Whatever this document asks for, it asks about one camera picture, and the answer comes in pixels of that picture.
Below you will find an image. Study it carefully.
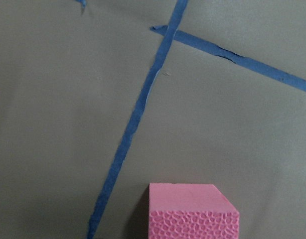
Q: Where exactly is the pink foam block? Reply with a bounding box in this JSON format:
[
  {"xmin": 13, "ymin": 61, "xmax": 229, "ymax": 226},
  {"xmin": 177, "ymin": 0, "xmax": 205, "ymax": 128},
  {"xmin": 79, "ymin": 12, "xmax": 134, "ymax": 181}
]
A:
[{"xmin": 148, "ymin": 183, "xmax": 240, "ymax": 239}]

